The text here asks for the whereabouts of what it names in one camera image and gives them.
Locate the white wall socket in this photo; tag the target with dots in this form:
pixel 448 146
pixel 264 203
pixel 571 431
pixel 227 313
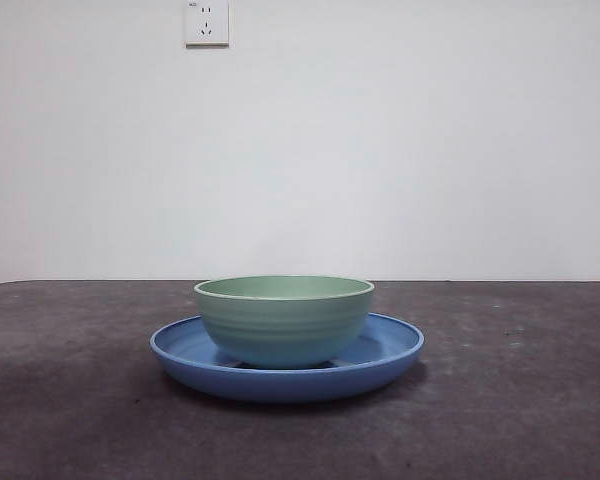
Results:
pixel 207 22

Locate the green ribbed bowl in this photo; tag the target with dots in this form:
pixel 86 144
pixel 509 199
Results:
pixel 280 325

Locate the blue round plate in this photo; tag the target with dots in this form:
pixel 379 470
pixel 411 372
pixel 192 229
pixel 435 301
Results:
pixel 280 385

